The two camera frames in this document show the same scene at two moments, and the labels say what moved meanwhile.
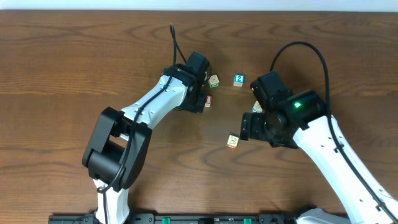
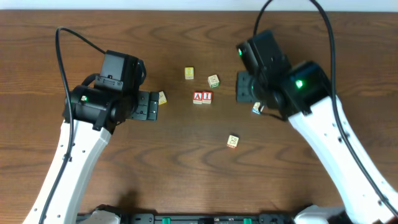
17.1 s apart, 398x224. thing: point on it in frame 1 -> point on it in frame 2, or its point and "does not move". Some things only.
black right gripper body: (245, 127) -> (244, 88)
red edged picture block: (232, 142) does not move
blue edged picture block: (257, 108) does not move
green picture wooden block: (214, 81) does not move
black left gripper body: (201, 101) -> (146, 106)
